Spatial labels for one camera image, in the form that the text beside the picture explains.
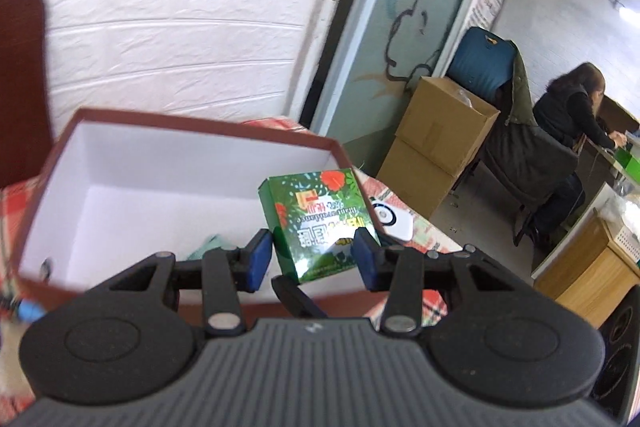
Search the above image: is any green white snack packet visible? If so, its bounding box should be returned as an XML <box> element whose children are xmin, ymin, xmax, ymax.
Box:
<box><xmin>186</xmin><ymin>234</ymin><xmax>236</xmax><ymax>261</ymax></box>

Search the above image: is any green printed carton box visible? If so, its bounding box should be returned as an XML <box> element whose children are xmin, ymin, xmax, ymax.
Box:
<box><xmin>258</xmin><ymin>169</ymin><xmax>378</xmax><ymax>284</ymax></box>

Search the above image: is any white round device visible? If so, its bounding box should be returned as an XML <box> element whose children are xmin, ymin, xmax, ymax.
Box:
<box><xmin>369</xmin><ymin>196</ymin><xmax>414</xmax><ymax>243</ymax></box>

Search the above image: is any lower cardboard box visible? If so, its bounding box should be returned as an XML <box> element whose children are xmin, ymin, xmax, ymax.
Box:
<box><xmin>378</xmin><ymin>138</ymin><xmax>456</xmax><ymax>219</ymax></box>

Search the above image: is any wooden desk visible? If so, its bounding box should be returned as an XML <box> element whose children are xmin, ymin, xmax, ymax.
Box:
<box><xmin>532</xmin><ymin>143</ymin><xmax>639</xmax><ymax>327</ymax></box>

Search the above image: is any upper cardboard box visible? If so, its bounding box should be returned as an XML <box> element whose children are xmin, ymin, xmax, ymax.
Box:
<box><xmin>396</xmin><ymin>77</ymin><xmax>500</xmax><ymax>176</ymax></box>

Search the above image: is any brown cardboard storage box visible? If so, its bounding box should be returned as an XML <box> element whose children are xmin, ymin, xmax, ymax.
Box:
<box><xmin>11</xmin><ymin>108</ymin><xmax>349</xmax><ymax>309</ymax></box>

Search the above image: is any chair with dark coat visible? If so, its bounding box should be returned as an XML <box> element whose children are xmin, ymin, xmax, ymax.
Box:
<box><xmin>480</xmin><ymin>53</ymin><xmax>578</xmax><ymax>245</ymax></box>

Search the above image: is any blue suitcase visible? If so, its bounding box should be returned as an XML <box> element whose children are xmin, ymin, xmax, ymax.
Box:
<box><xmin>446</xmin><ymin>26</ymin><xmax>516</xmax><ymax>103</ymax></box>

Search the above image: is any blue capped marker pen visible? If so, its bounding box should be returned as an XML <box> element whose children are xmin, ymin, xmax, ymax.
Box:
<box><xmin>0</xmin><ymin>294</ymin><xmax>46</xmax><ymax>324</ymax></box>

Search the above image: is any seated person in black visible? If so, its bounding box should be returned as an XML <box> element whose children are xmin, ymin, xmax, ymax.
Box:
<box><xmin>526</xmin><ymin>63</ymin><xmax>627</xmax><ymax>254</ymax></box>

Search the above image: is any glass door with drawing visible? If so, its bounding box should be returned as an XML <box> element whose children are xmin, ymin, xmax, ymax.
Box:
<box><xmin>299</xmin><ymin>0</ymin><xmax>471</xmax><ymax>144</ymax></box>

